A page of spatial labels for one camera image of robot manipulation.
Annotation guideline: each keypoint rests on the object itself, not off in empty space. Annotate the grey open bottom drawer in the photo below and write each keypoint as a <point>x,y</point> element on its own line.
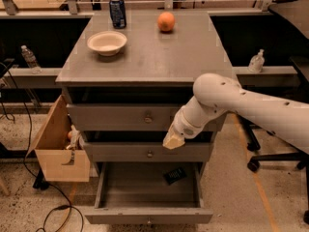
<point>137,193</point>

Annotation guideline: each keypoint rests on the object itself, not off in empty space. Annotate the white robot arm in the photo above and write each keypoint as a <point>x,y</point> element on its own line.
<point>214,95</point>

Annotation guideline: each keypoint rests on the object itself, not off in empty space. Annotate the clear plastic water bottle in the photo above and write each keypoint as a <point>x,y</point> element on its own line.
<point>31,60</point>

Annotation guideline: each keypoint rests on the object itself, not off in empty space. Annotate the grey middle drawer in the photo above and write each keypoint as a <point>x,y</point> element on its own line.
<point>144,146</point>

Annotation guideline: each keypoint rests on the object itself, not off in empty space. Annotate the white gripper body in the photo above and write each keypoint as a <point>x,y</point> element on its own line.
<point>182,127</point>

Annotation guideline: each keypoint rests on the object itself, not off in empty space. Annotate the cardboard box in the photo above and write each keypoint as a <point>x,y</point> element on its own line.
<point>58,162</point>

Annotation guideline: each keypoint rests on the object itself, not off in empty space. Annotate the items inside cardboard box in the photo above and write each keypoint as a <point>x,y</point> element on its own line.
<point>73,138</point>

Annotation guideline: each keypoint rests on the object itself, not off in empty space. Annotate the white paper bowl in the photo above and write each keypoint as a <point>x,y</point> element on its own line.
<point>107,43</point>

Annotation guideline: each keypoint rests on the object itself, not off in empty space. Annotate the black office chair base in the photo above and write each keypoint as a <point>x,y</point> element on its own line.
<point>302,160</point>

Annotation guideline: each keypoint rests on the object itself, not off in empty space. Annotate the black rolling stand leg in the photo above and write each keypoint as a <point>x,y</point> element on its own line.
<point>252,141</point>

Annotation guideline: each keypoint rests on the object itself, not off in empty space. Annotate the blue soda can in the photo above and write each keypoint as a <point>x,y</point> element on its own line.
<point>117,10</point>

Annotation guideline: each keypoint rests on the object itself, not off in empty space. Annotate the grey top drawer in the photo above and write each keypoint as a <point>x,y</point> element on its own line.
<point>122,116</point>

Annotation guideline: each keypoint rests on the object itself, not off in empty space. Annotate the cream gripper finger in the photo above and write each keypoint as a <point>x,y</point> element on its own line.
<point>173,139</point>

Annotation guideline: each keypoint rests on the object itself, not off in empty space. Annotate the grey drawer cabinet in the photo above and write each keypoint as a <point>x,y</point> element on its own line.
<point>153,67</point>

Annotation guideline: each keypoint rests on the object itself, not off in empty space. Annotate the orange fruit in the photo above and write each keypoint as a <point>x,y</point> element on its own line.
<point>166,22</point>

